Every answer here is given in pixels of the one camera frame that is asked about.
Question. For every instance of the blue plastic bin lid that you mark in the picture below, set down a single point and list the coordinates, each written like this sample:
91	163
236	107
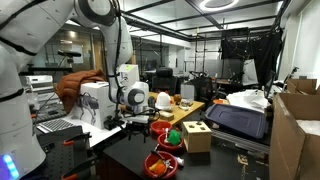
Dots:
243	120

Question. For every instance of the grey keyboard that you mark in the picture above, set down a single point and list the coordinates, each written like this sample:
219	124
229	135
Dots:
54	125

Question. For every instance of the empty red bowl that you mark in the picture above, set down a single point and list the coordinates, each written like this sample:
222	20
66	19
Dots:
159	127

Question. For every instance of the tan flat cardboard box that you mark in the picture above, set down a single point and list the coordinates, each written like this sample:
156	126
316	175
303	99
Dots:
166	115

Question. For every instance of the red bowl with orange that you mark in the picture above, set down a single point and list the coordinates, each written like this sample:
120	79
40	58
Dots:
152	160

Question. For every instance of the orange fruit toy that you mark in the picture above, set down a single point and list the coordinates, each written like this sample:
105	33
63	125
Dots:
159	169

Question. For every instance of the blue white toothpaste tube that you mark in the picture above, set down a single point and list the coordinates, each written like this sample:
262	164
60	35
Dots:
179	160

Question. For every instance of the brown puffy jacket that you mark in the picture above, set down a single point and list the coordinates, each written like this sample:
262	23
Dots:
68	87

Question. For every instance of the large cardboard box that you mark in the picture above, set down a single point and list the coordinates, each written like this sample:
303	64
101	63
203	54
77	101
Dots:
294	153

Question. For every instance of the white plush chicken toy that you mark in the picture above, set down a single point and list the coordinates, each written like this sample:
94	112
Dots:
163	101

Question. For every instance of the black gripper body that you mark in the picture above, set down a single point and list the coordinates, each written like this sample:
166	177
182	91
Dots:
139	124

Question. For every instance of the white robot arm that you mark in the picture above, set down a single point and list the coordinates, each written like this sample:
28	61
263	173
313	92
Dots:
27	25

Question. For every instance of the black handled pliers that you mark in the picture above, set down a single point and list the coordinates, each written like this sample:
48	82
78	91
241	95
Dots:
166	162

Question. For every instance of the wooden desk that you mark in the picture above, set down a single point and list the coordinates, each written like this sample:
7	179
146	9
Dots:
180	113

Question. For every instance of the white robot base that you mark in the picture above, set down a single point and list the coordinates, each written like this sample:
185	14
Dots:
20	150

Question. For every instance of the red bowl with green toy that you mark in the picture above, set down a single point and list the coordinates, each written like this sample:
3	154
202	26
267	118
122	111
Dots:
167	146

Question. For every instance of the white robot dog box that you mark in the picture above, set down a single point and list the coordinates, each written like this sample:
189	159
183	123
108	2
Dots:
93	105

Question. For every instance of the wooden shape sorter box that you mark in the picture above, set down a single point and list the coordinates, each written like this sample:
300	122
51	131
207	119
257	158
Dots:
196	136

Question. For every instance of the black office chair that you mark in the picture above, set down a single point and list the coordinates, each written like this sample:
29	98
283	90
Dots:
164	80

